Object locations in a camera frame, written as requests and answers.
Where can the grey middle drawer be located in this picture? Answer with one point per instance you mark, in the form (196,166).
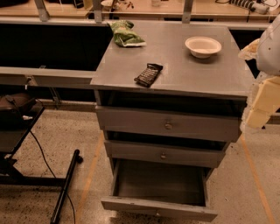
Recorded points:
(164,154)

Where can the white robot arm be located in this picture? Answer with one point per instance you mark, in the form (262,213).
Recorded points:
(266,52)

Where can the grey wooden drawer cabinet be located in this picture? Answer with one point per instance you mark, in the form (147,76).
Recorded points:
(216,86)

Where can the white power strip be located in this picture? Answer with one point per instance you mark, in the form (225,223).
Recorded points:
(250,5)

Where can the black cart with bag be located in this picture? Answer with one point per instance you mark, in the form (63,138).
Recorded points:
(18,114)

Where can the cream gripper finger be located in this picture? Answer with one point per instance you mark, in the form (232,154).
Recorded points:
(265,104)

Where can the grey top drawer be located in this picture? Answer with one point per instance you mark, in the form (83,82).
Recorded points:
(167,123)

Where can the grey open bottom drawer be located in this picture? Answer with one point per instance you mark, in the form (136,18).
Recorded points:
(162,190)

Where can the dark chocolate rxbar wrapper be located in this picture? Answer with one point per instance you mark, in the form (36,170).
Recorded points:
(149,75)

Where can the green chip bag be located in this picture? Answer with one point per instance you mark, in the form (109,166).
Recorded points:
(124,36)

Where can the white paper bowl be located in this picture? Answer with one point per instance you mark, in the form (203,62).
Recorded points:
(202,47)

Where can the grey long side bench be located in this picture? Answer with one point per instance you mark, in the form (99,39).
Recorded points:
(43,77)

